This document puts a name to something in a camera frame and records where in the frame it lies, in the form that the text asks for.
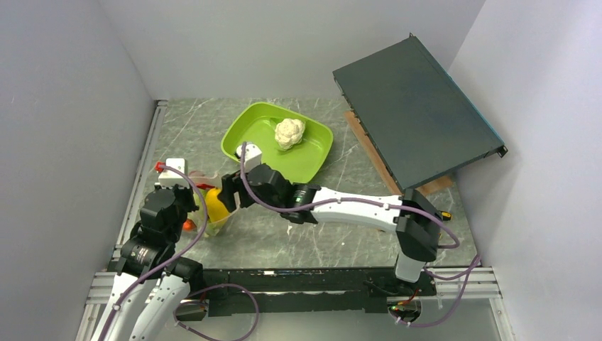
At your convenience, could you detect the clear zip top bag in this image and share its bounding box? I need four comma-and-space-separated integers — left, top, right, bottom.
183, 170, 236, 237

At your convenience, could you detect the green toy celery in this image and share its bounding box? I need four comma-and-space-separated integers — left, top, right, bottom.
203, 219, 227, 238

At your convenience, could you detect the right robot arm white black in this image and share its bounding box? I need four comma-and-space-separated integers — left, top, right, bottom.
217, 163, 449, 295

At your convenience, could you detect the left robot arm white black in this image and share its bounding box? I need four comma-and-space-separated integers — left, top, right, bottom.
92, 185, 204, 340

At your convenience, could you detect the green plastic tray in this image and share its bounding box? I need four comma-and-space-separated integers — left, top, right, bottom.
221, 102, 334, 183

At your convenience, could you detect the white toy cauliflower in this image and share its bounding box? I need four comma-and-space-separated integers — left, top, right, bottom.
275, 119, 305, 150

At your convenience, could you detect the wooden board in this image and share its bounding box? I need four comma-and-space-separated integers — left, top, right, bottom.
343, 111, 454, 195

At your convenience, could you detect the dark grey metal case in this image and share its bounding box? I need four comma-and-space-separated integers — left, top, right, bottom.
332, 35, 508, 190

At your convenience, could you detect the yellow black screwdriver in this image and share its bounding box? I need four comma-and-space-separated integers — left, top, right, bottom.
440, 211, 453, 222

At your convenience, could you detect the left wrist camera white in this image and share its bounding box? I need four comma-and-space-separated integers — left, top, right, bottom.
155, 158, 190, 189

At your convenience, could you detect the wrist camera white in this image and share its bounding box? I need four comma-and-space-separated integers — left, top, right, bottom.
235, 142, 263, 173
155, 158, 190, 189

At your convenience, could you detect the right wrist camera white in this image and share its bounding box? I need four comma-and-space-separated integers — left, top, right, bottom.
235, 142, 263, 173

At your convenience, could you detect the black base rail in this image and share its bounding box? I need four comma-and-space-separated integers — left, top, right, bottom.
191, 266, 437, 317

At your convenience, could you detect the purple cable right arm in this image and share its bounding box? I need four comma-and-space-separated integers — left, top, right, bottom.
239, 141, 483, 330

